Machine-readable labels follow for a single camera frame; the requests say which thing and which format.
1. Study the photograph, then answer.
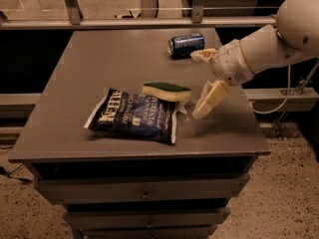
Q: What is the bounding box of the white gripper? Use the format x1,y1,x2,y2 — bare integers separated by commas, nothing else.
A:
190,40,254,120

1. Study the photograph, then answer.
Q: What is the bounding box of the green and yellow sponge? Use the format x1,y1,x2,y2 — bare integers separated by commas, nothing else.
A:
143,82,191,102

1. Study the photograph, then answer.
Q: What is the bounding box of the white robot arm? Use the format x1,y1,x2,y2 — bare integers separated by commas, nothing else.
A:
191,0,319,120

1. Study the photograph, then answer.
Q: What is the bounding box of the blue chip bag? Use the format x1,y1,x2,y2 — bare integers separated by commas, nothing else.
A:
84,89,176,144

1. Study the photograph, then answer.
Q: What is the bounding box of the blue soda can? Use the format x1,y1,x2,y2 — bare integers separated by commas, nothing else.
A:
167,33,205,58

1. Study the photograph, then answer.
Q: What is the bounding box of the top grey drawer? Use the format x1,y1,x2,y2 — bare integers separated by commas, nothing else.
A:
35,173,249,205

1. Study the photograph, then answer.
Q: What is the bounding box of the grey drawer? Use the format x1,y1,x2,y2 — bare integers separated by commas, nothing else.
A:
84,225,216,239
35,173,249,205
64,208,230,229

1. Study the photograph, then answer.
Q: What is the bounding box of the grey drawer cabinet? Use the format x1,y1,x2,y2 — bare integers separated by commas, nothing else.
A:
9,30,269,239

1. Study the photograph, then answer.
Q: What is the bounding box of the middle grey drawer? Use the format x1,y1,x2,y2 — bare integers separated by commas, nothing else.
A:
64,208,230,229

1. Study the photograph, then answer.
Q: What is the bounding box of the bottom grey drawer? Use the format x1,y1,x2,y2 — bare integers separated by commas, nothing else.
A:
84,225,216,239

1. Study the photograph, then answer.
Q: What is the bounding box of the black floor cable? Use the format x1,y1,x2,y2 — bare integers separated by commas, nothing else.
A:
0,144,34,184

